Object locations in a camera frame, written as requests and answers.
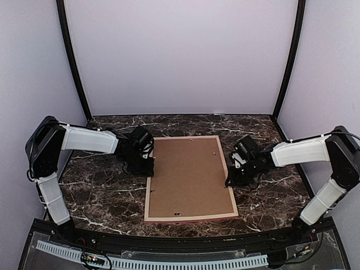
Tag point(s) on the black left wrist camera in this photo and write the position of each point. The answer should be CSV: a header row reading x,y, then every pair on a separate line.
x,y
142,139

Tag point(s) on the pink wooden picture frame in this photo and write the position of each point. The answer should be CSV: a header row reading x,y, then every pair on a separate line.
x,y
147,205

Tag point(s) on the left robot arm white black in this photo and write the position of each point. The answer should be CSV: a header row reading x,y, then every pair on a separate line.
x,y
51,138

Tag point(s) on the white slotted cable duct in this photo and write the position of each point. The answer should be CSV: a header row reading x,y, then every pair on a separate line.
x,y
150,260

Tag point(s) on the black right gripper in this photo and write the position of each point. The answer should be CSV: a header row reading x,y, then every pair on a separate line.
x,y
234,180

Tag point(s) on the black corner post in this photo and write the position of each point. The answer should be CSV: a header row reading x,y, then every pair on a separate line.
x,y
300,12
65,31

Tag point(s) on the black right corner post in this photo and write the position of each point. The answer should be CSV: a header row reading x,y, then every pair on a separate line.
x,y
300,12

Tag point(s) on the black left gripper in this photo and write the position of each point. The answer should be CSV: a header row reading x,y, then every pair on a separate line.
x,y
147,171

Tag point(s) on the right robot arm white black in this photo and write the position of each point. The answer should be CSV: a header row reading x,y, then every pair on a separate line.
x,y
333,155

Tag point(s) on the black front table rail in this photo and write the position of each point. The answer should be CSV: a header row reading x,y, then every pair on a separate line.
x,y
271,241

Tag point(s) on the black left corner post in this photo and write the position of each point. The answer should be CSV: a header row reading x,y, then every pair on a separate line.
x,y
65,31

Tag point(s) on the brown cardboard backing board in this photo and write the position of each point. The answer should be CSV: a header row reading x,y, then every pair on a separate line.
x,y
191,177

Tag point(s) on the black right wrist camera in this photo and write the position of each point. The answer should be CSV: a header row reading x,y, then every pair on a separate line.
x,y
246,147

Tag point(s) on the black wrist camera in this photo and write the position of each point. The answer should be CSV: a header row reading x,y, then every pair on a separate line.
x,y
142,139
246,147

